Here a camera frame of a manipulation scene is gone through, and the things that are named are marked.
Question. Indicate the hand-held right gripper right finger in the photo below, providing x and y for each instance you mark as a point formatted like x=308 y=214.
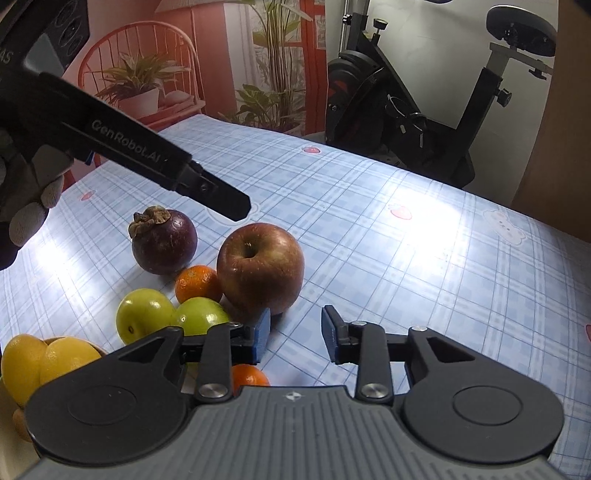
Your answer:
x=330 y=337

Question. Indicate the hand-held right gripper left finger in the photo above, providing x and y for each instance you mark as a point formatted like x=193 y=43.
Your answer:
x=261 y=334

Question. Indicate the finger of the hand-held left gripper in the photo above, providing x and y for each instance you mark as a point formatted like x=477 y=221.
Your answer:
x=221 y=198

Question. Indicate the small orange tangerine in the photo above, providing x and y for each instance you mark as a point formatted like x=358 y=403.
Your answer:
x=196 y=285
x=249 y=377

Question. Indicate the red apple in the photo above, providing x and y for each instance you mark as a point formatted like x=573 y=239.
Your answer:
x=258 y=272

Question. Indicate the round green fruit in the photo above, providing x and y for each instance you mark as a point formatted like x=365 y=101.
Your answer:
x=143 y=316
x=198 y=316

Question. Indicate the yellow lemon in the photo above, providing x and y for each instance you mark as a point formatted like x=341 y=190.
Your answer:
x=64 y=360
x=21 y=369

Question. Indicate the beige bowl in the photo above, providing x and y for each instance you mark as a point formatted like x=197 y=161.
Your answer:
x=9 y=452

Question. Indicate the person's left hand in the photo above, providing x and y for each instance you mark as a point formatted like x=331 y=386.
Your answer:
x=41 y=184

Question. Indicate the dark purple mangosteen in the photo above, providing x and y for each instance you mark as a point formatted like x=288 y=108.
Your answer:
x=166 y=244

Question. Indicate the blue plaid tablecloth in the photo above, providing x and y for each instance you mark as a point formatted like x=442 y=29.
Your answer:
x=369 y=230

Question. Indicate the black exercise bike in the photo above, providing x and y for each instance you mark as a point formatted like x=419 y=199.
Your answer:
x=364 y=92

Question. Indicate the small tan fruit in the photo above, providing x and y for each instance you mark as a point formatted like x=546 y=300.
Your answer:
x=21 y=422

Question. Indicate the wooden panel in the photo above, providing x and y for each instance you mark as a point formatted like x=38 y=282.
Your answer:
x=568 y=138

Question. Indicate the printed wall backdrop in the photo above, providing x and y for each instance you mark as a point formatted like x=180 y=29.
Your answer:
x=207 y=46

